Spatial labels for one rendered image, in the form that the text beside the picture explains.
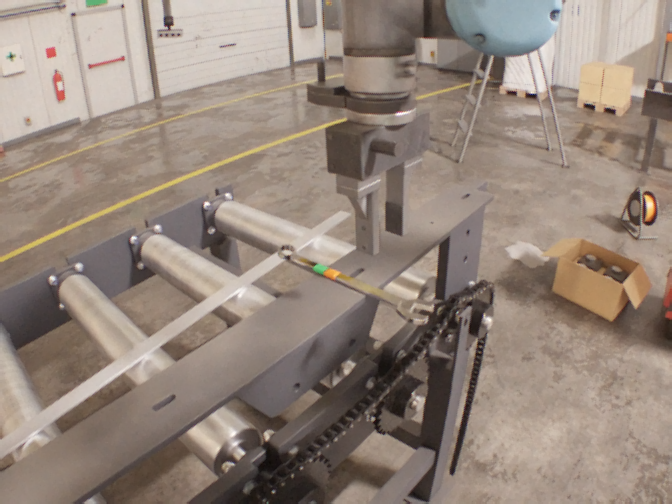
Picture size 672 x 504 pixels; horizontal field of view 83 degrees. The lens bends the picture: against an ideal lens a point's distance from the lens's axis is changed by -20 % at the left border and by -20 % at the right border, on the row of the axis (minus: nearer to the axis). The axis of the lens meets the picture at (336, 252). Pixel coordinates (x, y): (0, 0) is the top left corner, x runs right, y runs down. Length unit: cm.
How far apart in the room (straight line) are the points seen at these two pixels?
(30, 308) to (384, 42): 126
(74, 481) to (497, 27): 52
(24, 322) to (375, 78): 126
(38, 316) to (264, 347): 104
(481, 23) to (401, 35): 17
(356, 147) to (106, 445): 39
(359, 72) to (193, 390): 37
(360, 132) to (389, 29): 11
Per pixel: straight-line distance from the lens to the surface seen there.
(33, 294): 146
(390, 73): 46
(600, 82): 830
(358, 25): 46
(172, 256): 133
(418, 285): 110
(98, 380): 97
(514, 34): 32
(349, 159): 46
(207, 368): 54
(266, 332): 57
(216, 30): 1134
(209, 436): 81
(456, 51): 1087
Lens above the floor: 152
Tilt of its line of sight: 30 degrees down
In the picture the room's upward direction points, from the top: 3 degrees counter-clockwise
